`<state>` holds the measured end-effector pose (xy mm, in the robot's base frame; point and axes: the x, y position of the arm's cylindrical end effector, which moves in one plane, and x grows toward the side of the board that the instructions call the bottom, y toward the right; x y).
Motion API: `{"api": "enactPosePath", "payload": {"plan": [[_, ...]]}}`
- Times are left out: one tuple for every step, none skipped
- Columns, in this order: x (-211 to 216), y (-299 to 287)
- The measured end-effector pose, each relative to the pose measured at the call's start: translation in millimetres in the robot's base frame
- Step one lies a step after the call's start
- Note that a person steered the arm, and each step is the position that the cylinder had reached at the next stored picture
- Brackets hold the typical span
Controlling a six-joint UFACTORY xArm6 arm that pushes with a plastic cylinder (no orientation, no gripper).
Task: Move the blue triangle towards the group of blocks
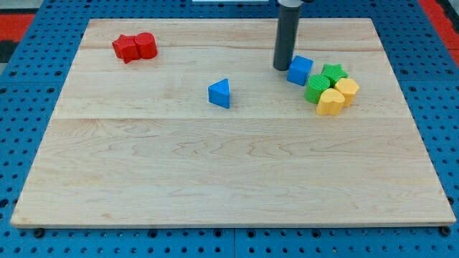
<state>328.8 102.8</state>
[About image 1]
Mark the yellow hexagon block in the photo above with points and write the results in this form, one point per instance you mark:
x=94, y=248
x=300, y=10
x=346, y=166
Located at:
x=348, y=88

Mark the blue triangle block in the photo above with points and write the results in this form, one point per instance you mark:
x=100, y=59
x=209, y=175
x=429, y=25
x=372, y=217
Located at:
x=219, y=93

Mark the red star block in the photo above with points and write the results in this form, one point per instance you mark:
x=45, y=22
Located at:
x=125, y=48

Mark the light wooden board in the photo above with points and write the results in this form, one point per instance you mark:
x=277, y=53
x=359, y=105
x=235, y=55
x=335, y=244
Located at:
x=139, y=145

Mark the yellow heart block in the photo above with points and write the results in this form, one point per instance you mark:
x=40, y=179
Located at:
x=330, y=102

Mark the green star block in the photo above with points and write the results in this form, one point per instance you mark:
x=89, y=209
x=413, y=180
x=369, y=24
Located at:
x=334, y=72

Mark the blue perforated base mat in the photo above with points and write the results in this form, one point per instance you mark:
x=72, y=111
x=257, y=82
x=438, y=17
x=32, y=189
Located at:
x=35, y=72

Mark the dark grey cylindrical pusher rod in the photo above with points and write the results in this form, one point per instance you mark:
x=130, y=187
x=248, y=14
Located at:
x=289, y=13

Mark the red cylinder block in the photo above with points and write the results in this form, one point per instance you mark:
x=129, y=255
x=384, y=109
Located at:
x=146, y=45

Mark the green cylinder block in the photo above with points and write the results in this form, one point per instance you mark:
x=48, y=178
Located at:
x=315, y=87

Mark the blue cube block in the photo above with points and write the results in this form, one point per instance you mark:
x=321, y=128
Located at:
x=299, y=70

